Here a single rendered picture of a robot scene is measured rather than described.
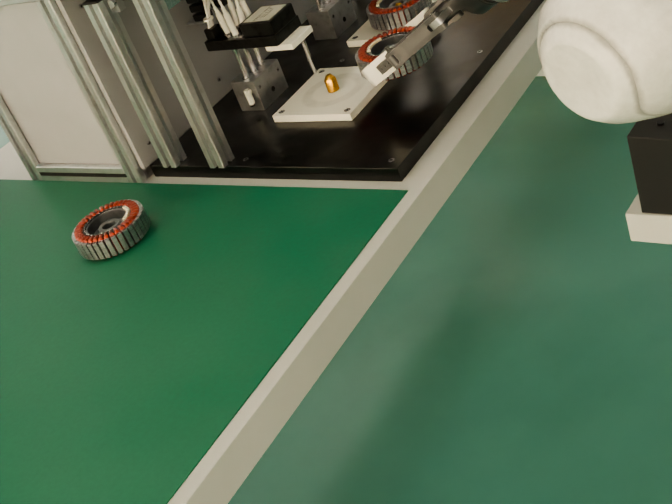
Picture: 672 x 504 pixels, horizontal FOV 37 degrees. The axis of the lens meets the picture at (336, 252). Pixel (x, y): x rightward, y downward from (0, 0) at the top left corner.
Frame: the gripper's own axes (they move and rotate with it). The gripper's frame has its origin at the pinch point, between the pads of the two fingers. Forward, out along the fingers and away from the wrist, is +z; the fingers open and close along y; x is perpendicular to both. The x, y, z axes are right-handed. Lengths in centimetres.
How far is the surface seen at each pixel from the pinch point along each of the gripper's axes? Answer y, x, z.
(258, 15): -0.3, 17.8, 15.2
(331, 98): -2.5, 0.9, 13.6
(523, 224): 69, -60, 65
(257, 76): -1.9, 11.2, 23.2
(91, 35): -18.3, 32.4, 25.9
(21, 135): -21, 32, 56
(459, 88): 1.0, -10.2, -3.6
